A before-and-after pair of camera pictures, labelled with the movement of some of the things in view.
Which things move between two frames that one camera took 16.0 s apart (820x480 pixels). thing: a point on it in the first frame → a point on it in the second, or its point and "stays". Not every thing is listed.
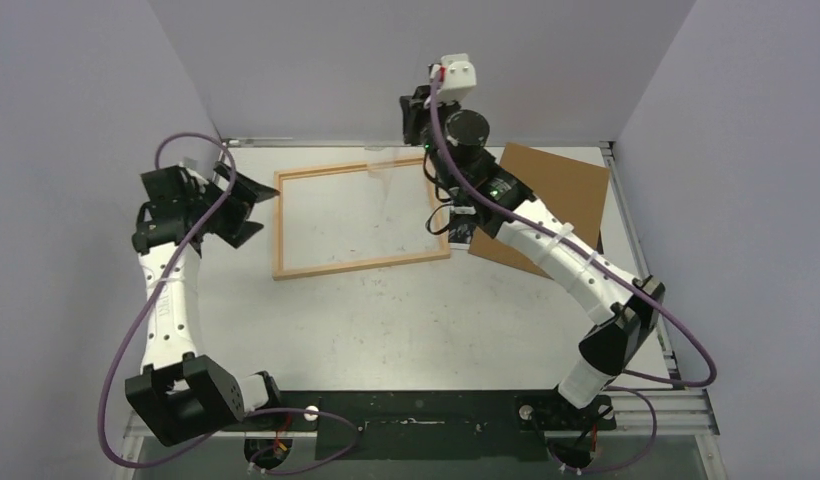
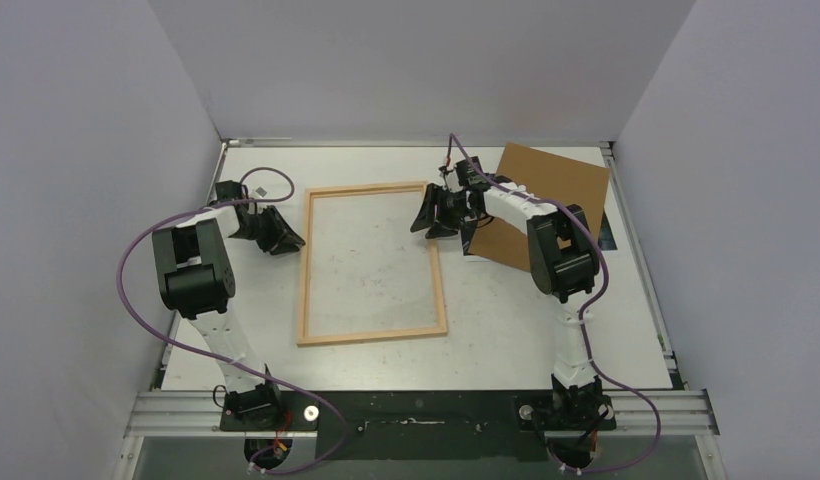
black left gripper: x=235 y=230 → x=274 y=244
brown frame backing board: x=572 y=191 stays
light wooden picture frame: x=278 y=228 → x=304 y=297
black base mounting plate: x=450 y=426 stays
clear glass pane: x=360 y=209 → x=369 y=272
